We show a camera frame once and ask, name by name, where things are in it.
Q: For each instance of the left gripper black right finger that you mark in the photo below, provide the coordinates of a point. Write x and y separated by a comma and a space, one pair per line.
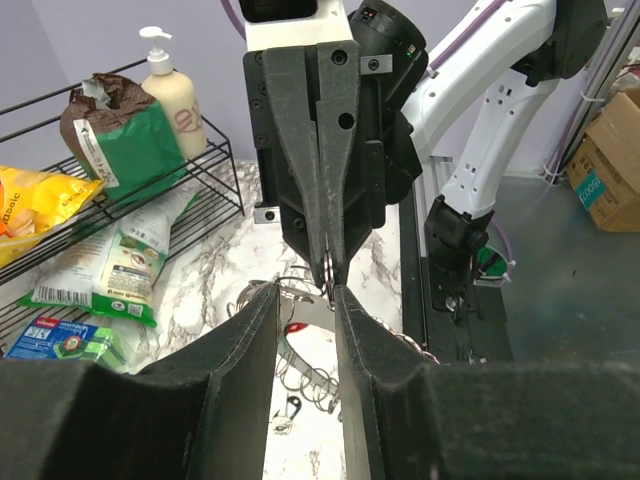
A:
406, 417

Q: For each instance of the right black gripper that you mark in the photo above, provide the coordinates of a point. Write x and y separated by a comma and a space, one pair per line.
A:
333, 146

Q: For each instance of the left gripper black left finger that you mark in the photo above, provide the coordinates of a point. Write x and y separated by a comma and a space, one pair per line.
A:
200, 413

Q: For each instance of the red key tag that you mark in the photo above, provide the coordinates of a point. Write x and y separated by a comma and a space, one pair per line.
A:
296, 327

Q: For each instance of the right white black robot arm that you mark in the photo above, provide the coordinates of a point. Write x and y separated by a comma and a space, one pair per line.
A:
347, 106

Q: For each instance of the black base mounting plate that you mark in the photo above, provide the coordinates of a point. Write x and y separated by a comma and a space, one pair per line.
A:
444, 308

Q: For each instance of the cream pump lotion bottle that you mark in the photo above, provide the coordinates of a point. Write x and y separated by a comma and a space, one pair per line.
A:
176, 94

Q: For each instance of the green white snack packet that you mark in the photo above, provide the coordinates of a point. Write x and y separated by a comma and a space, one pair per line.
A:
112, 272

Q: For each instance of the blue green small box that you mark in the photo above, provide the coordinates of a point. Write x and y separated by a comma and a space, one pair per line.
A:
46, 338

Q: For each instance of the green brown paper bag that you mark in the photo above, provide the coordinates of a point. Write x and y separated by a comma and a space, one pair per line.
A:
120, 134

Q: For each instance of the yellow chips bag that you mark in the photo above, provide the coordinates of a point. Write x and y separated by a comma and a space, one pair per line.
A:
35, 204

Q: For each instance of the brown cardboard box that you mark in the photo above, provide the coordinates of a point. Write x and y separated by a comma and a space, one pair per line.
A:
604, 172

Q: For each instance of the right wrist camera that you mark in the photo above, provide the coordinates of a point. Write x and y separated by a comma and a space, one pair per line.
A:
279, 24

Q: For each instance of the black wire shelf rack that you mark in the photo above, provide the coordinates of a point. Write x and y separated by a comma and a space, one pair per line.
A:
23, 125

